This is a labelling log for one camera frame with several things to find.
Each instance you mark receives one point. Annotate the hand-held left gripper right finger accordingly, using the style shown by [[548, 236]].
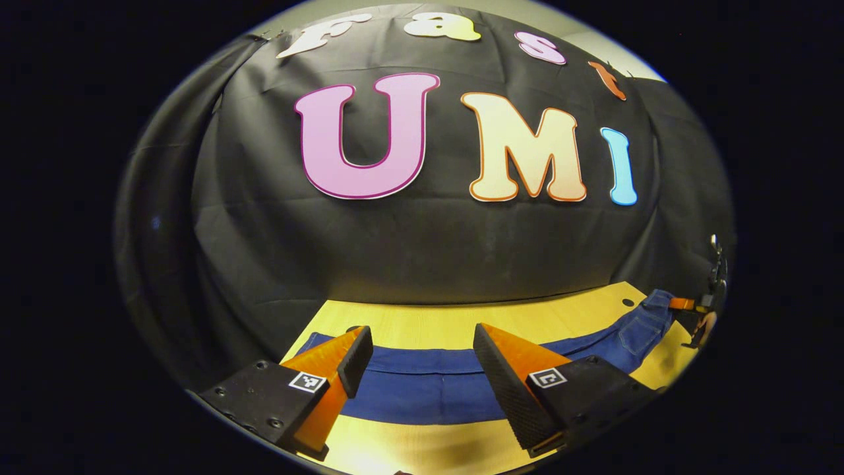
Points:
[[504, 389]]

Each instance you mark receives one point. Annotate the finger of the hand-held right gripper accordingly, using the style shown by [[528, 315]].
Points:
[[682, 304]]

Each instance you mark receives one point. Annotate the blue denim jeans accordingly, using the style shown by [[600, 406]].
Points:
[[428, 382]]

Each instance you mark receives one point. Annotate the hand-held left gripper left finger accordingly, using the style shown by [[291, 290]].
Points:
[[356, 359]]

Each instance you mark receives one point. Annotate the black backdrop cloth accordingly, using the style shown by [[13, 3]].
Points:
[[395, 244]]

